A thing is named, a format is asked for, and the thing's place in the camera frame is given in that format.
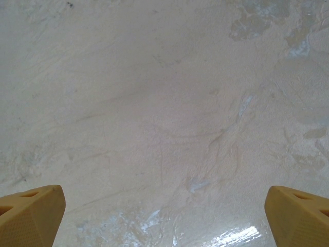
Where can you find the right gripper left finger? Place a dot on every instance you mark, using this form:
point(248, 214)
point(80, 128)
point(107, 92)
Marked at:
point(28, 221)

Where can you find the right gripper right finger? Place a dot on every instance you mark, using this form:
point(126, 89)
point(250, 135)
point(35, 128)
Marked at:
point(300, 221)

